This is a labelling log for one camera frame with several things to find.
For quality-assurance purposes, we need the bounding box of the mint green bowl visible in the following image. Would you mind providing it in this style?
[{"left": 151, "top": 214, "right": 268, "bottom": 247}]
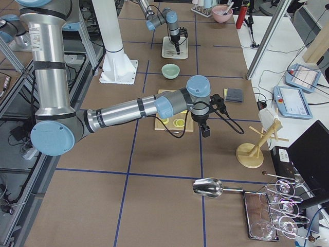
[{"left": 161, "top": 64, "right": 180, "bottom": 79}]

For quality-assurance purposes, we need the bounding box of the pink mixing bowl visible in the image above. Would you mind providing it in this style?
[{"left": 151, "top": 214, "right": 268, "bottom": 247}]
[{"left": 212, "top": 6, "right": 233, "bottom": 23}]

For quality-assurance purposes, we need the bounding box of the white bear print tray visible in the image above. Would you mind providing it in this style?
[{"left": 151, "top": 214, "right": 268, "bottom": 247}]
[{"left": 161, "top": 37, "right": 189, "bottom": 59}]

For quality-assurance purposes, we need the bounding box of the bamboo cutting board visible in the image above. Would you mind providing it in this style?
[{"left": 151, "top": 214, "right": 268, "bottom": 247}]
[{"left": 154, "top": 89, "right": 194, "bottom": 133}]

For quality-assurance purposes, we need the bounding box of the lemon slice lower front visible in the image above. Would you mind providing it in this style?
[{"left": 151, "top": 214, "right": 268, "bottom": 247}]
[{"left": 173, "top": 119, "right": 185, "bottom": 128}]

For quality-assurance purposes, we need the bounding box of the lemon slice lower back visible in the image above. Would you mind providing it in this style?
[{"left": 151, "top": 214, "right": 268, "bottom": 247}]
[{"left": 161, "top": 118, "right": 170, "bottom": 125}]

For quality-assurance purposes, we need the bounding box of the white dish rack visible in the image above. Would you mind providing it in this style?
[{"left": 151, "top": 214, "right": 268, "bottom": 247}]
[{"left": 191, "top": 0, "right": 213, "bottom": 17}]

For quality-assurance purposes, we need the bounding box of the grey yellow sponge cloth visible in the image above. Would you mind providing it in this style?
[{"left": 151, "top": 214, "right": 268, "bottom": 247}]
[{"left": 224, "top": 88, "right": 243, "bottom": 103}]

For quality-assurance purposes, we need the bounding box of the wooden mug tree stand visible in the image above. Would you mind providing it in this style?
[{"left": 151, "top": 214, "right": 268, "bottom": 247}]
[{"left": 235, "top": 118, "right": 289, "bottom": 169}]

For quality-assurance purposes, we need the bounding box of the metal scoop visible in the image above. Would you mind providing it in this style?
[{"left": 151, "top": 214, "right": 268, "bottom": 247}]
[{"left": 193, "top": 178, "right": 244, "bottom": 198}]

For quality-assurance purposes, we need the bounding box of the red bottle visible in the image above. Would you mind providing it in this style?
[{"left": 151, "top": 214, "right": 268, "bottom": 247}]
[{"left": 236, "top": 5, "right": 248, "bottom": 29}]

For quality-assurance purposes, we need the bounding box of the near blue teach pendant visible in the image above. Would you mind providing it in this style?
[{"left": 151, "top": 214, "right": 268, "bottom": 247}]
[{"left": 273, "top": 86, "right": 313, "bottom": 119}]

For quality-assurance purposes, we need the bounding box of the blue teach pendant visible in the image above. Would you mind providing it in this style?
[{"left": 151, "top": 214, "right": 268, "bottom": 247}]
[
  {"left": 285, "top": 63, "right": 321, "bottom": 93},
  {"left": 273, "top": 86, "right": 313, "bottom": 119}
]

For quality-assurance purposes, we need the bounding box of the clear wine glass back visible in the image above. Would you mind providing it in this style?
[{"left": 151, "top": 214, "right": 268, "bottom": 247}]
[{"left": 265, "top": 179, "right": 295, "bottom": 197}]

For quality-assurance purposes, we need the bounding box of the clear wine glass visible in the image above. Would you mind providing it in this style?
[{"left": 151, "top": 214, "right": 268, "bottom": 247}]
[
  {"left": 249, "top": 216, "right": 298, "bottom": 241},
  {"left": 265, "top": 179, "right": 295, "bottom": 197},
  {"left": 268, "top": 198, "right": 300, "bottom": 219}
]

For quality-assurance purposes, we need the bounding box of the black monitor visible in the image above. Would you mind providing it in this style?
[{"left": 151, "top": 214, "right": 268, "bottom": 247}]
[{"left": 288, "top": 120, "right": 328, "bottom": 195}]

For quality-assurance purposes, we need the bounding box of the dark wooden glass tray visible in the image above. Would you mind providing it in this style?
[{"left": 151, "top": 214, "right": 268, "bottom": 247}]
[{"left": 243, "top": 191, "right": 272, "bottom": 241}]

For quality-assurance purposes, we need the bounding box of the far blue teach pendant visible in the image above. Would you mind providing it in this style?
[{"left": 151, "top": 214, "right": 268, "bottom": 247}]
[{"left": 285, "top": 63, "right": 321, "bottom": 93}]

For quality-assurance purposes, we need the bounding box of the clear wine glass middle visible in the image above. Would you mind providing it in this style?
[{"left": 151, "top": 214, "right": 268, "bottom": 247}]
[{"left": 268, "top": 198, "right": 300, "bottom": 219}]

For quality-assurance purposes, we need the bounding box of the clear wine glass front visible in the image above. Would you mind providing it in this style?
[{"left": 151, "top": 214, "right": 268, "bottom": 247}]
[{"left": 249, "top": 216, "right": 298, "bottom": 241}]

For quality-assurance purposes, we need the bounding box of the wooden block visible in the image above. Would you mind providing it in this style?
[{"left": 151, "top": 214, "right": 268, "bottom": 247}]
[{"left": 303, "top": 25, "right": 328, "bottom": 63}]

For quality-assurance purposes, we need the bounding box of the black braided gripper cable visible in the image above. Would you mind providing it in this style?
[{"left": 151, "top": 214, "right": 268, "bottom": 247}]
[{"left": 154, "top": 94, "right": 245, "bottom": 139}]

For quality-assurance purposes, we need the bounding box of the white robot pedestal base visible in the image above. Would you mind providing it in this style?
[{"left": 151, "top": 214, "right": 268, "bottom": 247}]
[{"left": 92, "top": 0, "right": 138, "bottom": 85}]

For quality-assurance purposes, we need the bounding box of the aluminium frame post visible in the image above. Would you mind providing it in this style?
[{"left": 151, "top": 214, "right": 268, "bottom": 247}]
[{"left": 246, "top": 0, "right": 292, "bottom": 80}]

